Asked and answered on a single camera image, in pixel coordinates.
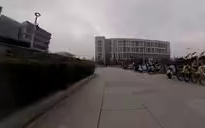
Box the grey stone kerb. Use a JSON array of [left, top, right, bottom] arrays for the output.
[[0, 73, 97, 128]]

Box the grey concrete slab pavement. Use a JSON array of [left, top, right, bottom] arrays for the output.
[[24, 66, 205, 128]]

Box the tall lamp pole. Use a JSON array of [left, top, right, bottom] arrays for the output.
[[29, 12, 42, 50]]

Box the large grey glass-fronted building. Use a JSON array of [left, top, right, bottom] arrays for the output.
[[94, 35, 171, 66]]

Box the dark trimmed hedge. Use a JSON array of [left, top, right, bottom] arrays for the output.
[[0, 49, 97, 118]]

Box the row of parked bicycles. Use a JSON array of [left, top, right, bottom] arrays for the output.
[[123, 60, 205, 86]]

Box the grey multi-storey building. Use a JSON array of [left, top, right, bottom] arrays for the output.
[[0, 1, 53, 52]]

